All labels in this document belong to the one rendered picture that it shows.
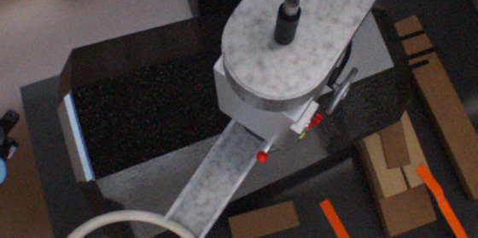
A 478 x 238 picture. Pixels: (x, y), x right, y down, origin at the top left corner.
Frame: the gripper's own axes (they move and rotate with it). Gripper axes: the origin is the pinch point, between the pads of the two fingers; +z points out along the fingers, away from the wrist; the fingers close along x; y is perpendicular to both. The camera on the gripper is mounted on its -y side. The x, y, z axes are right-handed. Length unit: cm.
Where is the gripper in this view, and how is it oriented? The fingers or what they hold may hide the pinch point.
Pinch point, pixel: (14, 143)
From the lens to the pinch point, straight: 208.6
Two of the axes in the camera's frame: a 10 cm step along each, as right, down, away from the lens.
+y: -3.9, 8.6, -3.2
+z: -1.0, 3.0, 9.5
